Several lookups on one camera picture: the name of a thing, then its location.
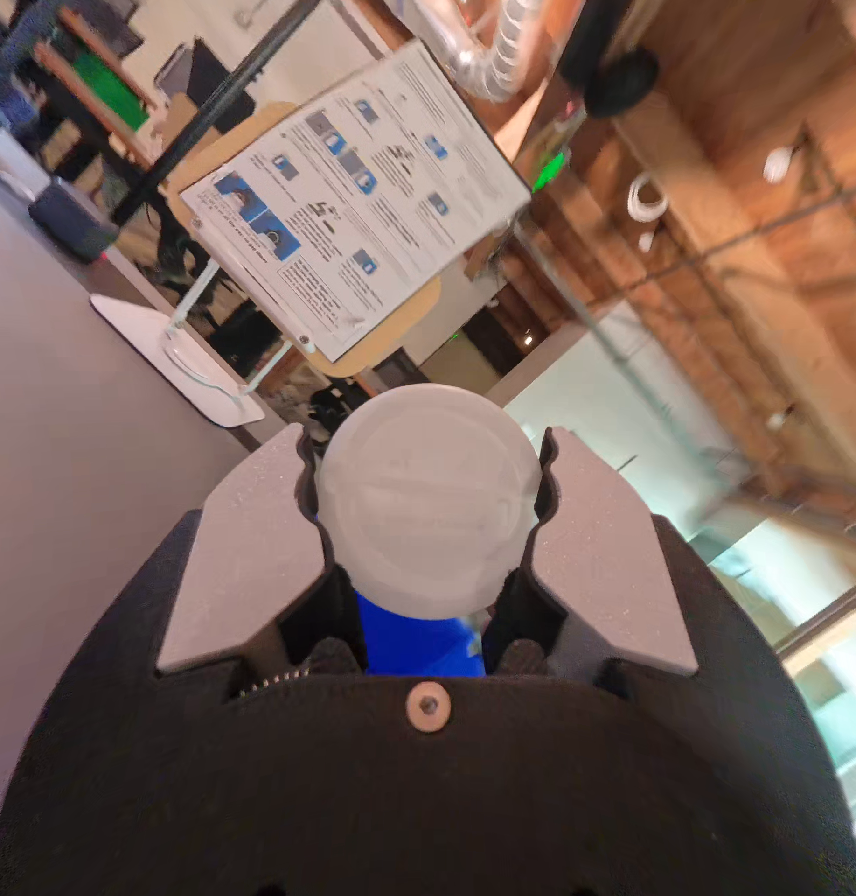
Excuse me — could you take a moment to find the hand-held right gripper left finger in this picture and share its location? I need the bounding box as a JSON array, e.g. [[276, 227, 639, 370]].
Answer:
[[156, 423, 369, 680]]

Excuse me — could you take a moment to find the white plastic bottle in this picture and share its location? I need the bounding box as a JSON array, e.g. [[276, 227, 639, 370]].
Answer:
[[314, 384, 544, 620]]

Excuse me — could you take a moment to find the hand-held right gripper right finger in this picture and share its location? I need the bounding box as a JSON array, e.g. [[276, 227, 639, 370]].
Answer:
[[484, 427, 700, 683]]

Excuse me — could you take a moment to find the printed instruction sheet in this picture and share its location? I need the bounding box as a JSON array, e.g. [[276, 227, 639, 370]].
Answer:
[[181, 38, 534, 365]]

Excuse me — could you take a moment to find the black office chair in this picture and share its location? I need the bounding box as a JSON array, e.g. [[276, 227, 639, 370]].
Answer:
[[305, 381, 376, 438]]

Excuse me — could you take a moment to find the dark grey box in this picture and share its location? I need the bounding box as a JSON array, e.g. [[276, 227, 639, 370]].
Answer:
[[29, 178, 121, 263]]

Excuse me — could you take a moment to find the blue plastic bin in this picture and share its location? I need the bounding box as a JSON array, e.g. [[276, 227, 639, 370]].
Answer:
[[355, 591, 486, 676]]

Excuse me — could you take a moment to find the green exit sign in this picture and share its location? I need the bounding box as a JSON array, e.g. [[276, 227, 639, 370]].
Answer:
[[531, 149, 569, 195]]

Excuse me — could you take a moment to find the green crate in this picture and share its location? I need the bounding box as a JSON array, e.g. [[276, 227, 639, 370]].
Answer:
[[71, 52, 150, 134]]

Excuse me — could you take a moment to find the wooden sign board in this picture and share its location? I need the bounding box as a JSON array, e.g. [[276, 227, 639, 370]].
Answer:
[[163, 101, 443, 379]]

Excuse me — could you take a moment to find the wooden desk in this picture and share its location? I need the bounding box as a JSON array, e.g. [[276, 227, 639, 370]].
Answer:
[[32, 7, 159, 169]]

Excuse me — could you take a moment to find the silver air duct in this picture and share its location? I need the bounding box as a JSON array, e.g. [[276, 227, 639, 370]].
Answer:
[[407, 0, 541, 102]]

